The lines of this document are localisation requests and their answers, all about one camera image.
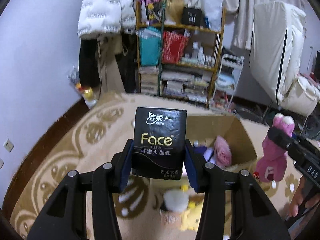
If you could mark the beige hanging coat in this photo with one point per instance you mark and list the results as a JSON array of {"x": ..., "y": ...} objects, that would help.
[{"x": 109, "y": 73}]

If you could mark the stack of books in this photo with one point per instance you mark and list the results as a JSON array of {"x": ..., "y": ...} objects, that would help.
[
  {"x": 186, "y": 83},
  {"x": 149, "y": 80}
]

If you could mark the wooden bookshelf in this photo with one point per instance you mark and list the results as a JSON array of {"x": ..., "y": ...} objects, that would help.
[{"x": 204, "y": 45}]

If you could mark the pink folded plastic bag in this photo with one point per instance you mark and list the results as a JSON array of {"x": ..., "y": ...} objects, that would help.
[{"x": 222, "y": 153}]

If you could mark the person's right hand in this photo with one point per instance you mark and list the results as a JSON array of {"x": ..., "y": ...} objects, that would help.
[{"x": 298, "y": 199}]

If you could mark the teal paper bag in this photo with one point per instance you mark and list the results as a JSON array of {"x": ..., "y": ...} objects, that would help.
[{"x": 149, "y": 46}]

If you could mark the white wall socket lower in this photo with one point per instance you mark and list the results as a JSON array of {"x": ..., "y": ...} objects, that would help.
[{"x": 1, "y": 163}]

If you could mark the brown cardboard box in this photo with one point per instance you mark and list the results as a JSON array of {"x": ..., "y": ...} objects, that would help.
[{"x": 202, "y": 130}]

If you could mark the navy white plush doll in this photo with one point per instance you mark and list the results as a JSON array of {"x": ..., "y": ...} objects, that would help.
[{"x": 206, "y": 152}]

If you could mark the white wall socket upper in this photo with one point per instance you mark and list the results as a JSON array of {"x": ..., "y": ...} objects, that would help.
[{"x": 8, "y": 145}]

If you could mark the white wall socket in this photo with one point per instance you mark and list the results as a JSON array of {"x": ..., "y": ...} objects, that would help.
[
  {"x": 1, "y": 163},
  {"x": 8, "y": 145}
]

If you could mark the black Face tissue pack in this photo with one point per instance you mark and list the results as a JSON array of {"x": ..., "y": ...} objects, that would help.
[{"x": 158, "y": 143}]

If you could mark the stack of books right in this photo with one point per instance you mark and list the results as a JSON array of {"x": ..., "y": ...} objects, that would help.
[{"x": 186, "y": 83}]

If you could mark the blonde wig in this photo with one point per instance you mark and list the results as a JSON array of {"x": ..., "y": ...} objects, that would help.
[{"x": 174, "y": 11}]

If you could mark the stack of books left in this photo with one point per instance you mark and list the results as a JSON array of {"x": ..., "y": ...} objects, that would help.
[{"x": 149, "y": 80}]

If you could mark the black hanging garment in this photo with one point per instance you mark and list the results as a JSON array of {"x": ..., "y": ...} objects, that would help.
[{"x": 88, "y": 66}]

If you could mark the red patterned gift bag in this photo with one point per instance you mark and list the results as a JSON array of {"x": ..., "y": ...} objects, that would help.
[{"x": 173, "y": 46}]

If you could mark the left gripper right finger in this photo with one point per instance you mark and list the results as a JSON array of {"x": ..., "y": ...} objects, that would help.
[{"x": 252, "y": 213}]

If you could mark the plastic bag with toys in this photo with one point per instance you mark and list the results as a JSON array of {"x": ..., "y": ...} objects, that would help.
[{"x": 86, "y": 92}]

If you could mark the white fluffy pompom toy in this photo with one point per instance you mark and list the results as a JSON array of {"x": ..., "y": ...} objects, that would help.
[{"x": 175, "y": 201}]

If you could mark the white puffer jacket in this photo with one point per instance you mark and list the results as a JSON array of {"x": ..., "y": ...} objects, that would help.
[{"x": 99, "y": 18}]

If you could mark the pink bear plush toy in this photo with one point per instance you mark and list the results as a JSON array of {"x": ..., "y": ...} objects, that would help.
[{"x": 273, "y": 164}]

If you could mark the cream duvet bundle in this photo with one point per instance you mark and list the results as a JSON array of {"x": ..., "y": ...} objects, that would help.
[{"x": 276, "y": 50}]

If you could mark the yellow dog plush toy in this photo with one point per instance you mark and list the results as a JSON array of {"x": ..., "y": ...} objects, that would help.
[{"x": 190, "y": 208}]

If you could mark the white metal trolley cart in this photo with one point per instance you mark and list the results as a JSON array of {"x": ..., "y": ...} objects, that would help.
[{"x": 226, "y": 82}]

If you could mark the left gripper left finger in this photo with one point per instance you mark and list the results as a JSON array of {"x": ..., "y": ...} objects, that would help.
[{"x": 85, "y": 197}]

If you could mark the black box number 40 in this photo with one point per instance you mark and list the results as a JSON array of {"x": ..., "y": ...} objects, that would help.
[{"x": 191, "y": 16}]

